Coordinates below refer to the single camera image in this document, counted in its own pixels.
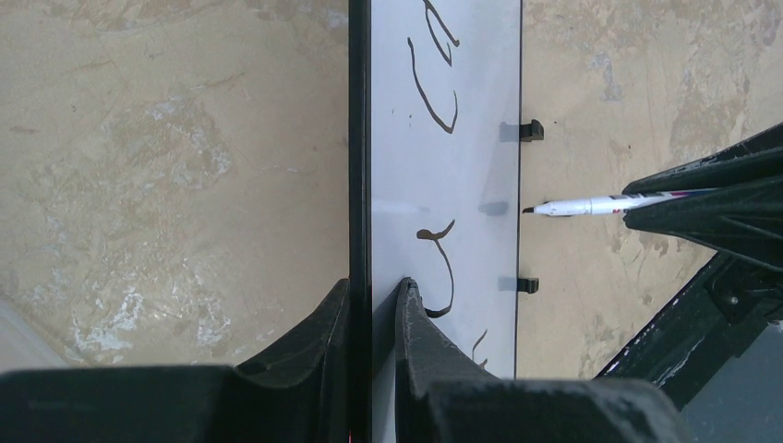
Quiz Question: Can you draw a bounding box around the white whiteboard black frame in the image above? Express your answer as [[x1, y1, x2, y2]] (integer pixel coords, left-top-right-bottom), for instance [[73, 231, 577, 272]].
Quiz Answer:
[[348, 1, 523, 442]]

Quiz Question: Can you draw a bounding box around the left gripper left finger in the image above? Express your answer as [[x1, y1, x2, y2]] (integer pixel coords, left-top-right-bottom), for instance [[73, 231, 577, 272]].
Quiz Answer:
[[235, 279, 350, 442]]

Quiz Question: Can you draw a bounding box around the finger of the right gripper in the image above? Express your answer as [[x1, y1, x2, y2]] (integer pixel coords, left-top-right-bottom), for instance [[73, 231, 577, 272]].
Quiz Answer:
[[622, 124, 782, 198], [623, 177, 782, 272]]

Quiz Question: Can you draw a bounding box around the white whiteboard marker pen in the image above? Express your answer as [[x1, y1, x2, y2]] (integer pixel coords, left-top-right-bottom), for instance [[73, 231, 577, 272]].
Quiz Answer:
[[522, 188, 714, 217]]

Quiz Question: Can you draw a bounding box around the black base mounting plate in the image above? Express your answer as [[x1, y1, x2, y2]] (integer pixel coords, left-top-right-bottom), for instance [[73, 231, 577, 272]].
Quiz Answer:
[[598, 253, 782, 409]]

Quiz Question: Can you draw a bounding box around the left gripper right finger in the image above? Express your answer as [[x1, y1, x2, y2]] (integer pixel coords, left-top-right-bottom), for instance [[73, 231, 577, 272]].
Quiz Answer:
[[394, 277, 497, 442]]

